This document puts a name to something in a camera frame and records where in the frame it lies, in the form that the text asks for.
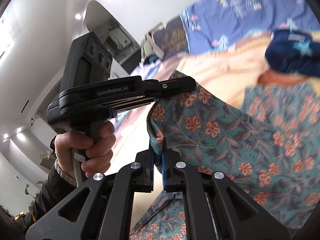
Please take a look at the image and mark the teal floral long-sleeve garment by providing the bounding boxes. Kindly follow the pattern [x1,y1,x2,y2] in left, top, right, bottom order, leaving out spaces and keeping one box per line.
[147,82,319,236]

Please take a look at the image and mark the dark jacket sleeve forearm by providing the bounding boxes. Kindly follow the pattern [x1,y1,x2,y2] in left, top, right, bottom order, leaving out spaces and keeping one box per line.
[1,160,76,239]

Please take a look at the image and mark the person's left hand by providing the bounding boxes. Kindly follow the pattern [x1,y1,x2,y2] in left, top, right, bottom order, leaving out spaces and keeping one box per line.
[55,121,116,178]

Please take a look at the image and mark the olive grey draped garment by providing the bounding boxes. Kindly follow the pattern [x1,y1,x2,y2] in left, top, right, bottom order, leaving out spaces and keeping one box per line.
[140,22,165,65]

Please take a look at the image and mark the dark purple patterned pillow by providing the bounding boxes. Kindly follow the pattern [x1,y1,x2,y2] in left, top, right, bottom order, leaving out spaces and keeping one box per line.
[151,16,189,60]

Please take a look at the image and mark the cream peach plush blanket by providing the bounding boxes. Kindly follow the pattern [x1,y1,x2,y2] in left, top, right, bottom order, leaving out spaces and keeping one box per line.
[108,31,308,174]

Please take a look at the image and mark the blue tree-print sheet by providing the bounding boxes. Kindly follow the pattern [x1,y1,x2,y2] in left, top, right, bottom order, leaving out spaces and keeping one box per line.
[180,0,319,55]

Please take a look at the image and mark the navy star-print folded garment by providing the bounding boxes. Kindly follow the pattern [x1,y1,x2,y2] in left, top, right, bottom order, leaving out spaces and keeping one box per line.
[265,29,319,77]

